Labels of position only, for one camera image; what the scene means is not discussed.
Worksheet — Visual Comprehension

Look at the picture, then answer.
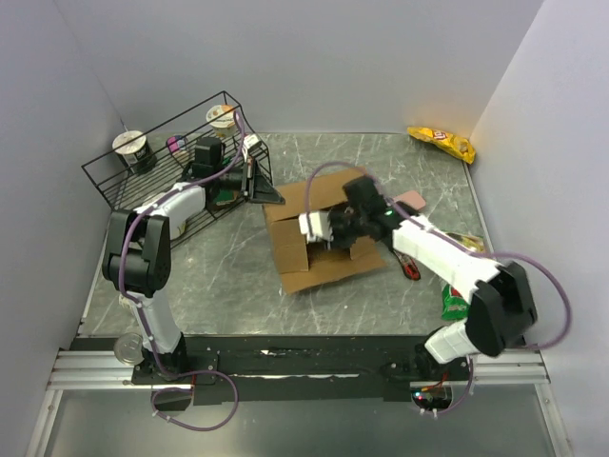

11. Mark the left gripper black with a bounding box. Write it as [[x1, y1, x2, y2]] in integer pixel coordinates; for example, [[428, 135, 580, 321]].
[[214, 158, 285, 205]]

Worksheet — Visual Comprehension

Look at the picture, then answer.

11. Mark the red black utility knife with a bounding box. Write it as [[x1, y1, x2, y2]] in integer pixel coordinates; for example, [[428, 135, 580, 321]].
[[393, 250, 421, 281]]

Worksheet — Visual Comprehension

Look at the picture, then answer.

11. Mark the brown cardboard express box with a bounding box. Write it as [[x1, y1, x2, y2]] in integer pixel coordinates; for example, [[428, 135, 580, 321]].
[[263, 181, 386, 294]]

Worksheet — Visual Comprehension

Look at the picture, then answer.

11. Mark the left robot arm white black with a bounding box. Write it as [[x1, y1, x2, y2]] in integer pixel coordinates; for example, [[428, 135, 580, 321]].
[[102, 134, 285, 383]]

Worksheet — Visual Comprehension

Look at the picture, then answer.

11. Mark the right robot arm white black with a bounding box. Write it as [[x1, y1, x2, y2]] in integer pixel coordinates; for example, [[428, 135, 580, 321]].
[[314, 176, 538, 380]]

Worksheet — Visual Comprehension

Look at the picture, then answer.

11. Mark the green lidded jar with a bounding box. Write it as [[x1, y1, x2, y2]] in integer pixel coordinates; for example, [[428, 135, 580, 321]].
[[210, 189, 240, 211]]

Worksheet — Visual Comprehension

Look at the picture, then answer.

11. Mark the yogurt cup peach label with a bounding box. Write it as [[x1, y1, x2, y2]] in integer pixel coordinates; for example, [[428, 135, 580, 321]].
[[206, 104, 239, 139]]

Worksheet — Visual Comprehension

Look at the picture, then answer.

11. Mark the small purple yogurt cup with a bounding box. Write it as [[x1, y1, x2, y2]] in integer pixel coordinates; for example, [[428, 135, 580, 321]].
[[166, 135, 188, 156]]

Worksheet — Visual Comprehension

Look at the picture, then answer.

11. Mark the yellow lays chips bag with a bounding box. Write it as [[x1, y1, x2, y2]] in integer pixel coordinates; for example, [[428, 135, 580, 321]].
[[406, 127, 477, 165]]

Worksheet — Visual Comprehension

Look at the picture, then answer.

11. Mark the green cassava chips bag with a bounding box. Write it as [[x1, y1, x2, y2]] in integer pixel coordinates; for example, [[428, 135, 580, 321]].
[[441, 232, 485, 322]]

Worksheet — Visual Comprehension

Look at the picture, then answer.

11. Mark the dark labelled yogurt cup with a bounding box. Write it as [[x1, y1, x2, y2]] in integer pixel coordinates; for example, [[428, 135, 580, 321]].
[[112, 130, 156, 174]]

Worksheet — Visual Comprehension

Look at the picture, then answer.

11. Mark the white chobani yogurt cup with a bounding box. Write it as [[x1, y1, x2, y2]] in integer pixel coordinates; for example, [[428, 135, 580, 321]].
[[118, 294, 131, 310]]

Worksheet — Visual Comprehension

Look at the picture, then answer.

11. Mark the orange labelled tin can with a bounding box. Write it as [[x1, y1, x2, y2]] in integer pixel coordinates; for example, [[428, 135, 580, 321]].
[[113, 332, 144, 367]]

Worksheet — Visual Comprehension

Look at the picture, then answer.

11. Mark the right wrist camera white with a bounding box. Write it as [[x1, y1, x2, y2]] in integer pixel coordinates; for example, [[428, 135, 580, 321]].
[[298, 210, 333, 244]]

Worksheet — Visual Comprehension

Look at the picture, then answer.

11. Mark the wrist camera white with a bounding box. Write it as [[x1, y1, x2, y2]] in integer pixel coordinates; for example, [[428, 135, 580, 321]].
[[298, 210, 333, 244], [242, 133, 262, 157]]

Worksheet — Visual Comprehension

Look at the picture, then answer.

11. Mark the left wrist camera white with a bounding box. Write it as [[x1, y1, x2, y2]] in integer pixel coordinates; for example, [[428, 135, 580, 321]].
[[242, 133, 262, 157]]

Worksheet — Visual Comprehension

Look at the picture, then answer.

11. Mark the black wire rack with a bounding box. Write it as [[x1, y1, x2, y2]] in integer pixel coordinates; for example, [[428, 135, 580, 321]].
[[82, 91, 273, 247]]

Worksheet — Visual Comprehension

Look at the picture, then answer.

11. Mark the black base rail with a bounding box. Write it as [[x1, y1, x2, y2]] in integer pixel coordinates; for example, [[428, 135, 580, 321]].
[[70, 333, 524, 407]]

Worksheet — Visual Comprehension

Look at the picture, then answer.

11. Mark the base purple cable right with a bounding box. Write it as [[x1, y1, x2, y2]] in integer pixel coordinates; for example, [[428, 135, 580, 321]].
[[420, 354, 476, 420]]

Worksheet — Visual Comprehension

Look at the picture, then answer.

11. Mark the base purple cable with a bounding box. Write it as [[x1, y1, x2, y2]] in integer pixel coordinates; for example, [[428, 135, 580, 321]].
[[150, 369, 240, 433], [420, 354, 476, 420]]

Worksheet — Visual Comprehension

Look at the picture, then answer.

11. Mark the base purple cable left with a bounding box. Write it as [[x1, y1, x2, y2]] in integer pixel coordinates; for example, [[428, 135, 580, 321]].
[[150, 369, 240, 433]]

